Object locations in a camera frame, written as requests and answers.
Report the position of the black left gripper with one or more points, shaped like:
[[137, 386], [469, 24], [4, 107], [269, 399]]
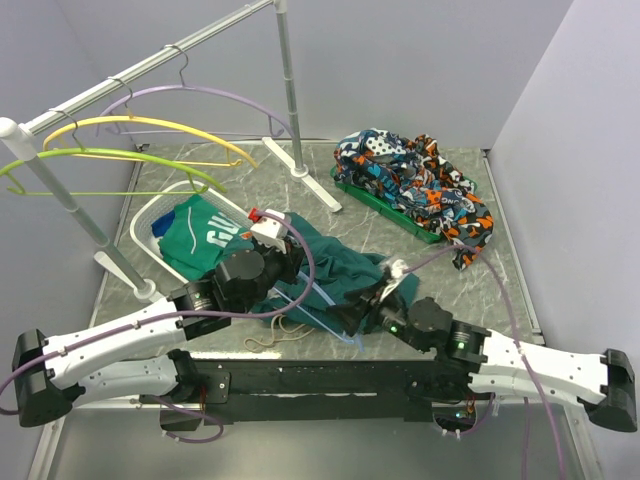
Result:
[[291, 260]]

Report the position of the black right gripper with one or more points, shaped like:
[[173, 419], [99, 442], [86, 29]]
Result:
[[349, 314]]

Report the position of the teal green shorts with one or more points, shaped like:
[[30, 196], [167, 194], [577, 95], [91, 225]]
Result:
[[334, 260]]

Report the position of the light blue hanger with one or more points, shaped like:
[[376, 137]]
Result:
[[312, 311]]

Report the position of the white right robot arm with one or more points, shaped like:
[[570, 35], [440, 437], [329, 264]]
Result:
[[491, 362]]

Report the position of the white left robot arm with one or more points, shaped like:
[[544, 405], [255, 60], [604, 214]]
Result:
[[137, 353]]

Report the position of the lime green hanger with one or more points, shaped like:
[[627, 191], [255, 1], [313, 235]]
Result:
[[200, 182]]

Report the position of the purple hanger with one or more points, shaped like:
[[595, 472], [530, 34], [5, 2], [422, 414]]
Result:
[[277, 125]]

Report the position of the green jersey shirt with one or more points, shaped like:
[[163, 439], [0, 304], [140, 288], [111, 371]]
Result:
[[200, 238]]

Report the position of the blue garment in basket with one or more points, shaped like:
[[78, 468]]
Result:
[[161, 225]]

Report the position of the green plastic tray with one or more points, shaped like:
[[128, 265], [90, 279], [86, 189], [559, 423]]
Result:
[[376, 200]]

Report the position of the white laundry basket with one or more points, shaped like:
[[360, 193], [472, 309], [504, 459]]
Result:
[[162, 203]]

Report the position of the colourful patterned clothes pile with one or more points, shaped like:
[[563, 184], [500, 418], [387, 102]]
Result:
[[415, 180]]

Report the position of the silver clothes rack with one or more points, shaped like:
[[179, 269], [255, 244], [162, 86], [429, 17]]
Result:
[[19, 138]]

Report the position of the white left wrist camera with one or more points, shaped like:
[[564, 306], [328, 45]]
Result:
[[268, 231]]

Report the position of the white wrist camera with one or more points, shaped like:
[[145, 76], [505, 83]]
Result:
[[395, 271], [268, 231]]

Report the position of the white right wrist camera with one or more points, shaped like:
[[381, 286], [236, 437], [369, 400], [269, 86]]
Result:
[[395, 271]]

